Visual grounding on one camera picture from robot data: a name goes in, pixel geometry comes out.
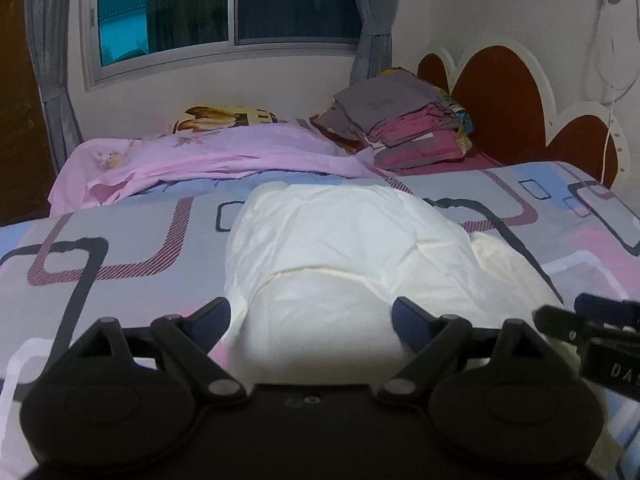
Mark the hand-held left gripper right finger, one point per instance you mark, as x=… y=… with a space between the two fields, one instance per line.
x=406 y=317

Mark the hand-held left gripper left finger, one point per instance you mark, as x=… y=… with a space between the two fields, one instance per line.
x=215 y=317

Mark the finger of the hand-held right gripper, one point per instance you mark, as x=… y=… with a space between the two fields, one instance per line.
x=607 y=307
x=560 y=321

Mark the large white garment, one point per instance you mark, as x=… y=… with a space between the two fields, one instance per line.
x=340 y=250

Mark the stack of pink folded clothes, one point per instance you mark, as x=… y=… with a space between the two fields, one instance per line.
x=420 y=140

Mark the patterned grey blue bed cover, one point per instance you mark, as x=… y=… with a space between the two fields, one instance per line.
x=135 y=240

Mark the pink floral sheet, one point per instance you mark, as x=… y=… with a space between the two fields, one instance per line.
x=225 y=152

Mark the yellow printed pillow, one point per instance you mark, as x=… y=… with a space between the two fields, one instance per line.
x=220 y=116

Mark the multicoloured printed cloth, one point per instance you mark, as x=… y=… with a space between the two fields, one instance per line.
x=459 y=112

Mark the brown scalloped headboard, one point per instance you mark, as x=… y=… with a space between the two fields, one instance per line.
x=500 y=110

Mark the grey folded cloth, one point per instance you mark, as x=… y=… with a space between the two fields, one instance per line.
x=380 y=97

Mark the brown wooden wardrobe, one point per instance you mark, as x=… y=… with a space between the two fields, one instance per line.
x=20 y=125

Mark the grey curtain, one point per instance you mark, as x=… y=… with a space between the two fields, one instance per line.
x=50 y=50
x=377 y=20

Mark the sliding glass window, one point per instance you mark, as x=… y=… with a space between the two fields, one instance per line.
x=210 y=10

